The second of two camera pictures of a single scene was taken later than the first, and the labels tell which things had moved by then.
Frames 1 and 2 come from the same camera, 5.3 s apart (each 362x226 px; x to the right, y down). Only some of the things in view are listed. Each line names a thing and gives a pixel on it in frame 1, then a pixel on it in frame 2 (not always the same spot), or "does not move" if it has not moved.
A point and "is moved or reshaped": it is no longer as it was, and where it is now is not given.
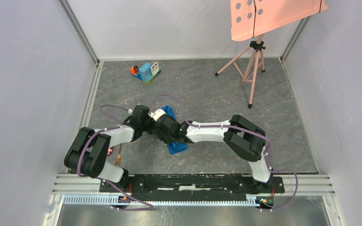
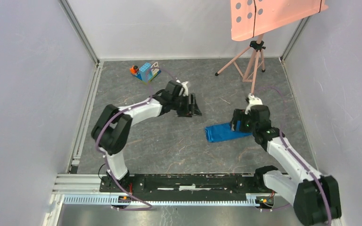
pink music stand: [252, 18] does not move
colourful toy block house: [146, 72] does not move
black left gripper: [150, 132] to [193, 108]
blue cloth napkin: [176, 147] is moved or reshaped
